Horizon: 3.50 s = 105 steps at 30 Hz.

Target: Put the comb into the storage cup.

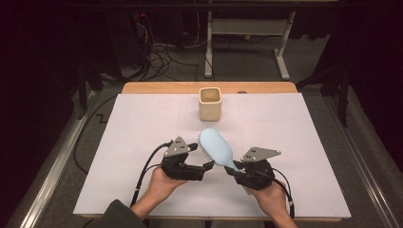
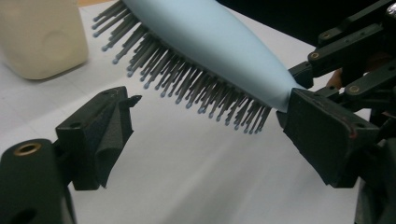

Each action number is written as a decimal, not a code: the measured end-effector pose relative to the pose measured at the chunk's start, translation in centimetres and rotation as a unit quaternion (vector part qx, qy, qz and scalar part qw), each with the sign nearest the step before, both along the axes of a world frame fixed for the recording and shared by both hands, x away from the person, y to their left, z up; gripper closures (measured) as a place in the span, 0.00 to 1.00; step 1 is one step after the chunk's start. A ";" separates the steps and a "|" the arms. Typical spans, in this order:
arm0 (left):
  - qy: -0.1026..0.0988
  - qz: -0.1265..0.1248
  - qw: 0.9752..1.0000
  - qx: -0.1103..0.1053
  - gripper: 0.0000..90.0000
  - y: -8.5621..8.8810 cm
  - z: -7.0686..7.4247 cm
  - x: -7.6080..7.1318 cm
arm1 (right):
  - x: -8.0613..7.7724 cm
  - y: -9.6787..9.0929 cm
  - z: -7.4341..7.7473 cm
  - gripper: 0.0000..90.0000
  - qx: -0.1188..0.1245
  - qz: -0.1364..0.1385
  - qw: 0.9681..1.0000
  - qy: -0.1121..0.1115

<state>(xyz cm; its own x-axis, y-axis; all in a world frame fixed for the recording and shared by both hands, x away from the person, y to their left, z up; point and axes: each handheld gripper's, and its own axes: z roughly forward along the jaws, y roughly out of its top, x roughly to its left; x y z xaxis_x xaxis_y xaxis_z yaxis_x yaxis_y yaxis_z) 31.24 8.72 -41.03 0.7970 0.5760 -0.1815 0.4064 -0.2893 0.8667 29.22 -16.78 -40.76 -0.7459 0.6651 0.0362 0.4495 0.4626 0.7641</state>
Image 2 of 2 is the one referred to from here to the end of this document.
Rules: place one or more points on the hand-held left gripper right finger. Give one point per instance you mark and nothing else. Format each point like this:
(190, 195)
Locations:
(323, 140)

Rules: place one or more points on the beige square cup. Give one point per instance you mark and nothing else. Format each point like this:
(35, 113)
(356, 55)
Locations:
(40, 40)

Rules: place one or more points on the light blue hairbrush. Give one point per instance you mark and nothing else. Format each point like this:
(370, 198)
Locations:
(218, 46)

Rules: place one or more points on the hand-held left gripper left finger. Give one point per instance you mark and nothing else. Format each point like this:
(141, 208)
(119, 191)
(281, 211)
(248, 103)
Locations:
(93, 140)

